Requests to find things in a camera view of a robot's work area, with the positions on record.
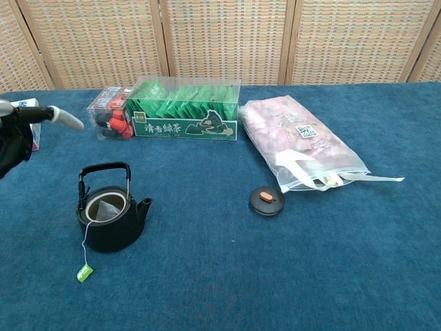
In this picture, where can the clear box green tea sachets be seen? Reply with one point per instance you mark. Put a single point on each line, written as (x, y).
(182, 129)

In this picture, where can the white pink carton box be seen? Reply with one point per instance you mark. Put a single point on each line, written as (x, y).
(35, 136)

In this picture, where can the black teapot lid orange knob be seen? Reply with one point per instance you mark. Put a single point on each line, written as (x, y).
(262, 207)

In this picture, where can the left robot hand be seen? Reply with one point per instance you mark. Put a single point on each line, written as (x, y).
(13, 145)

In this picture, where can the frosted zip bag pink packets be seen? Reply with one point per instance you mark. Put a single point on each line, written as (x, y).
(293, 138)

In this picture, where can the woven wooden folding screen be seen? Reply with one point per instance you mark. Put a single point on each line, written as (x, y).
(224, 34)

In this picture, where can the small black teapot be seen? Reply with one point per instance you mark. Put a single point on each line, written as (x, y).
(113, 238)

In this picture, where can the clear box red black capsules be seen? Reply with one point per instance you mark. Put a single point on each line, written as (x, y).
(115, 124)

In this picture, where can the blue table cloth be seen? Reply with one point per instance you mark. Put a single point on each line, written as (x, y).
(220, 276)

